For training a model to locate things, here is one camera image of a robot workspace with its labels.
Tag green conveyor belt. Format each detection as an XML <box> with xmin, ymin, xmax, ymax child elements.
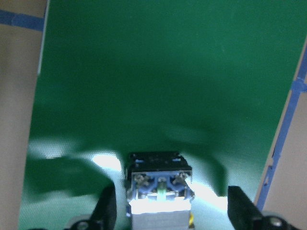
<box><xmin>18</xmin><ymin>0</ymin><xmax>307</xmax><ymax>230</ymax></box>

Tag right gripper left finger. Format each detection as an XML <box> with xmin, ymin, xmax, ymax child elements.
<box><xmin>90</xmin><ymin>183</ymin><xmax>117</xmax><ymax>230</ymax></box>

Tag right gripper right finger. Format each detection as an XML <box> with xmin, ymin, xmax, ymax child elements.
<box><xmin>227</xmin><ymin>186</ymin><xmax>263</xmax><ymax>230</ymax></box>

